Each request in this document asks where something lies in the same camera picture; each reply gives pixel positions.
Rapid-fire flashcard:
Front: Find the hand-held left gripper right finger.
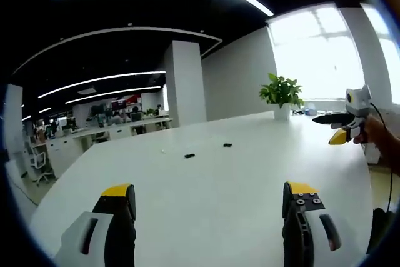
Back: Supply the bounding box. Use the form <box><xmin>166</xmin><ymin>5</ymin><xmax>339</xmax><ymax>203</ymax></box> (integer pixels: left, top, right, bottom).
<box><xmin>282</xmin><ymin>181</ymin><xmax>343</xmax><ymax>267</ymax></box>

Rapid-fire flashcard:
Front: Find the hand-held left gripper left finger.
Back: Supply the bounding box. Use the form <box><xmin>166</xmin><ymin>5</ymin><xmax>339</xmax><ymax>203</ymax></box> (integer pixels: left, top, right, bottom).
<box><xmin>53</xmin><ymin>183</ymin><xmax>138</xmax><ymax>267</ymax></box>

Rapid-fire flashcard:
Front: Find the person's right hand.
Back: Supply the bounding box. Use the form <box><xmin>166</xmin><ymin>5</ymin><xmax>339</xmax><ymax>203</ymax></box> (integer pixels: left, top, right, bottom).
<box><xmin>352</xmin><ymin>114</ymin><xmax>388</xmax><ymax>152</ymax></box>

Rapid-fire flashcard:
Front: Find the green potted plant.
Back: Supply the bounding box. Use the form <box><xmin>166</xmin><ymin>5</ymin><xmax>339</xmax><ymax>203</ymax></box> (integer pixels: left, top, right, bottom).
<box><xmin>258</xmin><ymin>73</ymin><xmax>304</xmax><ymax>121</ymax></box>

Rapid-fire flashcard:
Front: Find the person's dark clothing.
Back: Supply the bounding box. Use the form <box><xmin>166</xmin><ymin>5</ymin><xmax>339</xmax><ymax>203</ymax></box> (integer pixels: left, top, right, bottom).
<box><xmin>366</xmin><ymin>206</ymin><xmax>397</xmax><ymax>255</ymax></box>

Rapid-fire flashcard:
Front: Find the white office chair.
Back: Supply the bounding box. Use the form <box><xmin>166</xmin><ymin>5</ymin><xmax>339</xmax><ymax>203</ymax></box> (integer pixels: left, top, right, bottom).
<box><xmin>24</xmin><ymin>141</ymin><xmax>54</xmax><ymax>186</ymax></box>

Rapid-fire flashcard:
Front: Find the white office desks row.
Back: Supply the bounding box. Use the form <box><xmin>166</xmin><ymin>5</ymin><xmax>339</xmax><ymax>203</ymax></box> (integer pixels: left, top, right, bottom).
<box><xmin>43</xmin><ymin>116</ymin><xmax>174</xmax><ymax>178</ymax></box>

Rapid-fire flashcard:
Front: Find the white table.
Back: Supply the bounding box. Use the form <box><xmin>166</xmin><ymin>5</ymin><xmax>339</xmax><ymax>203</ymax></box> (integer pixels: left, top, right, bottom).
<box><xmin>29</xmin><ymin>110</ymin><xmax>376</xmax><ymax>267</ymax></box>

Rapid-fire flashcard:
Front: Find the black cable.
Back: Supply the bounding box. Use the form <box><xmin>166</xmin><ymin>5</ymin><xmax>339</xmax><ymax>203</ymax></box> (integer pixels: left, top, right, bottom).
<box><xmin>370</xmin><ymin>102</ymin><xmax>395</xmax><ymax>214</ymax></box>

